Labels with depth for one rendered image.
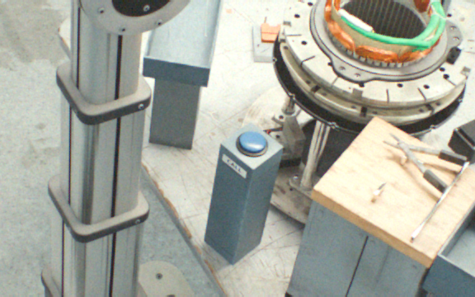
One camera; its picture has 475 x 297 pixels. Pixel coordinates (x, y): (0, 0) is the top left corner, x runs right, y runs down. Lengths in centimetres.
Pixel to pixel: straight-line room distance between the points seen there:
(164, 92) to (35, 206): 106
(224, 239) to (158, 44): 34
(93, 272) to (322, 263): 37
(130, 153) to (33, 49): 170
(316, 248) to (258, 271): 18
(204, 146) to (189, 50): 25
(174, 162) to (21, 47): 139
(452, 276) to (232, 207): 38
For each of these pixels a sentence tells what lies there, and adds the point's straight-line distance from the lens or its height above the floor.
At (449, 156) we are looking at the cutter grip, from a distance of 164.
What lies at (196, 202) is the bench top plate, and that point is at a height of 78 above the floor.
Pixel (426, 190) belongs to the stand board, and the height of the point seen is 106.
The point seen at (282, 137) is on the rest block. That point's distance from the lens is 194.
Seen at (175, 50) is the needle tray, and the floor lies 102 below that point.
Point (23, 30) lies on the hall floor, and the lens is 332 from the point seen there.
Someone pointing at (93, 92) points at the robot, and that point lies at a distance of 147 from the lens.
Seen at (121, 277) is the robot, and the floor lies 76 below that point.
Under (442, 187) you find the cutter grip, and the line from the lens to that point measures 160.
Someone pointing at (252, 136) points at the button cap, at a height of 104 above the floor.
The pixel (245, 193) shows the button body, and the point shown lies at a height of 97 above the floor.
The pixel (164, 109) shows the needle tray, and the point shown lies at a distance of 190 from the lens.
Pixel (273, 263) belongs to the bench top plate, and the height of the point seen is 78.
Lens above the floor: 226
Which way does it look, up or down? 48 degrees down
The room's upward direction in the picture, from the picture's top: 11 degrees clockwise
